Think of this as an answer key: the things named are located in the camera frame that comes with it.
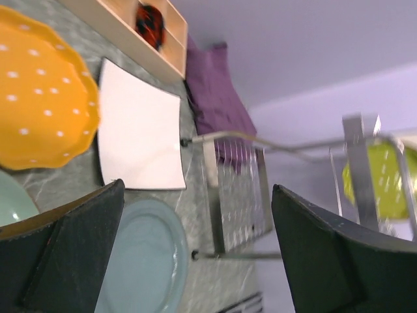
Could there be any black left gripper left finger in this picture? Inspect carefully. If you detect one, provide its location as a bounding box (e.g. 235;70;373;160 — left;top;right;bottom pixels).
1;179;125;312

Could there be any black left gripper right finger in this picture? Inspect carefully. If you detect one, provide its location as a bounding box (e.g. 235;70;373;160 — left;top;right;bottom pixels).
271;185;416;312

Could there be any mint green flower plate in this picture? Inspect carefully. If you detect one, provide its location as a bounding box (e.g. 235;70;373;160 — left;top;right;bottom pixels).
0;171;39;226

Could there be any teal round plate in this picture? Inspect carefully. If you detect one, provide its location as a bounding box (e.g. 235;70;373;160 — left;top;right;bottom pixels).
95;199;189;312

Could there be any green scalloped plate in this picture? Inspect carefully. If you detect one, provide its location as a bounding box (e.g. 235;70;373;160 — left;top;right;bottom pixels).
342;143;416;219

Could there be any white square plate black rim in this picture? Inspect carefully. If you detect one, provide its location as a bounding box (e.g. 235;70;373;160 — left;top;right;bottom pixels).
97;58;186;190

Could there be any yellow polka dot plate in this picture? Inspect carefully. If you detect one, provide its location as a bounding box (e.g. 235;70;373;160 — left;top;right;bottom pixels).
1;6;100;170

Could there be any steel dish rack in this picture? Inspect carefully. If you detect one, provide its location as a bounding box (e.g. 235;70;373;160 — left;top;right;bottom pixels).
180;114;416;261

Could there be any purple cloth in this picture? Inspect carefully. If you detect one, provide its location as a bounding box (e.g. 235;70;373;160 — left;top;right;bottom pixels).
184;34;258;173

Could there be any wooden compartment tray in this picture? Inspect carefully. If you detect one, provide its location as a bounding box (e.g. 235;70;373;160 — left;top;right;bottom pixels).
60;0;188;83

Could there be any orange black rolled fabric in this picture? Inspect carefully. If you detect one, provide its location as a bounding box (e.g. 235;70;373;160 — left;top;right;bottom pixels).
134;3;165;52

